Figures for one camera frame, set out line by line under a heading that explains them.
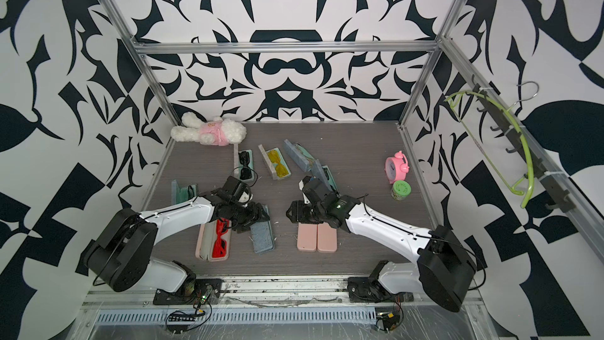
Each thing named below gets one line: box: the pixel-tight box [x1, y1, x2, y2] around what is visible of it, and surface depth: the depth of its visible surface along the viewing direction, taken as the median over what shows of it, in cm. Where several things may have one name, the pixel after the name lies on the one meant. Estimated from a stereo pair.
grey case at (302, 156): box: [283, 138, 316, 172], surface depth 103 cm
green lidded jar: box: [390, 179, 413, 201], surface depth 95 cm
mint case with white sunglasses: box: [250, 203, 276, 255], surface depth 84 cm
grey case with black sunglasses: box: [238, 148, 255, 182], surface depth 105 cm
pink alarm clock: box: [384, 150, 410, 185], surface depth 96 cm
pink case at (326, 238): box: [316, 221, 338, 254], surface depth 84 cm
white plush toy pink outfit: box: [169, 111, 247, 147], surface depth 107 cm
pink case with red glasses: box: [195, 218, 232, 263], surface depth 83 cm
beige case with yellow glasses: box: [257, 144, 292, 181], surface depth 104 cm
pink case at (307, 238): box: [297, 221, 318, 253], surface depth 85 cm
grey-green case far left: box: [171, 179, 199, 206], surface depth 96 cm
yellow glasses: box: [268, 149, 290, 178], surface depth 104 cm
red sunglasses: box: [212, 218, 230, 258], surface depth 83 cm
